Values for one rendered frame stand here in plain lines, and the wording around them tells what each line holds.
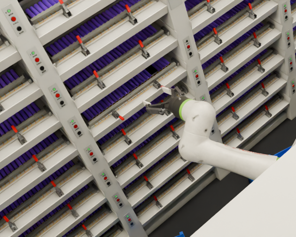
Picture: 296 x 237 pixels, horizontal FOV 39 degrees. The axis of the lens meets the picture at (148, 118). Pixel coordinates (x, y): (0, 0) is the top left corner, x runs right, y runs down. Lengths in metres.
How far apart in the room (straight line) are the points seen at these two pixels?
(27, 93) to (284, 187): 1.38
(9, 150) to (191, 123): 0.81
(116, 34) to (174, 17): 0.31
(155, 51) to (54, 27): 0.55
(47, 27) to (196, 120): 0.71
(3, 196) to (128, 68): 0.82
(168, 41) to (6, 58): 0.81
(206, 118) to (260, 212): 1.02
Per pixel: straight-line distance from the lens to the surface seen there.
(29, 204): 2.19
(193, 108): 1.59
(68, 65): 1.87
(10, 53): 1.74
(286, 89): 2.98
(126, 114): 2.10
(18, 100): 1.82
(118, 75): 2.01
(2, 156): 1.92
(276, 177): 0.62
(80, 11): 1.81
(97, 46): 1.90
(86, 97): 1.96
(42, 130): 1.92
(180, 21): 2.10
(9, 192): 2.05
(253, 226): 0.58
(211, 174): 2.85
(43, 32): 1.77
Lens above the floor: 2.21
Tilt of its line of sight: 39 degrees down
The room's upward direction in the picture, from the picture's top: 23 degrees counter-clockwise
